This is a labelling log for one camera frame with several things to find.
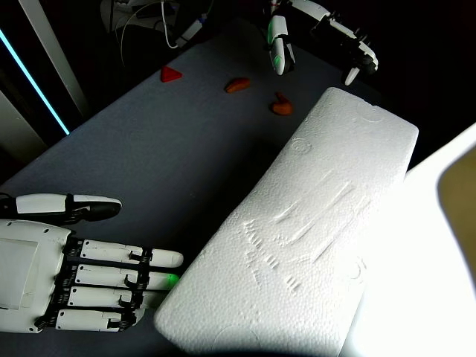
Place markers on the white post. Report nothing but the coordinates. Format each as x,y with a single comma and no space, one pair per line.
54,48

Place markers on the orange toy carrot piece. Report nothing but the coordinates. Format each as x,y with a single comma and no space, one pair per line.
238,85

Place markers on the orange curved toy piece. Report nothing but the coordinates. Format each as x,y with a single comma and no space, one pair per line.
282,108

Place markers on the red triangle toy block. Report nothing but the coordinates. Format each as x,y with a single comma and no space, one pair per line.
170,75

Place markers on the grey table cloth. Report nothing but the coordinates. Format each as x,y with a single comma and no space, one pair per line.
148,148

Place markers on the cyan light strip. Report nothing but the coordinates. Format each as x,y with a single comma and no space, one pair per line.
33,82

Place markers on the white styrofoam lid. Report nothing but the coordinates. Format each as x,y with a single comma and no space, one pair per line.
297,208

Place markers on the large white rounded object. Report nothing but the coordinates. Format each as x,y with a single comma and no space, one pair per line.
416,279

